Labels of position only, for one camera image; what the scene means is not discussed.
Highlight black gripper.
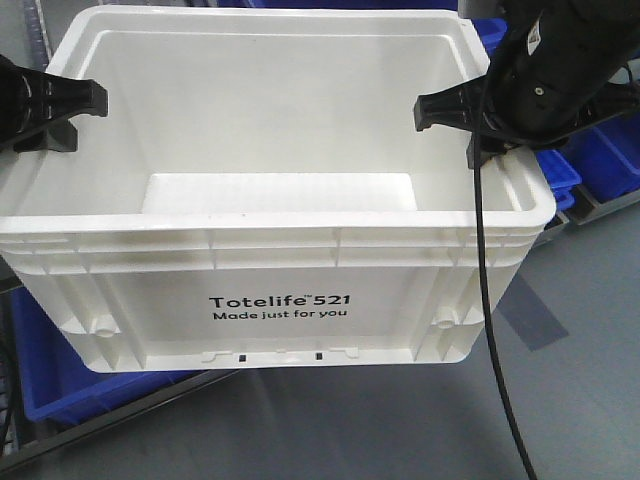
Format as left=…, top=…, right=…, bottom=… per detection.
left=413, top=29, right=631, bottom=169
left=1, top=56, right=108, bottom=153

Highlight white plastic Totelife tote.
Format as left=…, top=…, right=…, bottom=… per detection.
left=0, top=5, right=558, bottom=374

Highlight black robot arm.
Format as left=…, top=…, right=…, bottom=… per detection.
left=413, top=1, right=639, bottom=160

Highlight blue bin on floor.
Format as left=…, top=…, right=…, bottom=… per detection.
left=10, top=288, right=195, bottom=425

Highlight stacked blue bins on floor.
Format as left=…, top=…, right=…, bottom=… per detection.
left=469, top=17, right=640, bottom=211

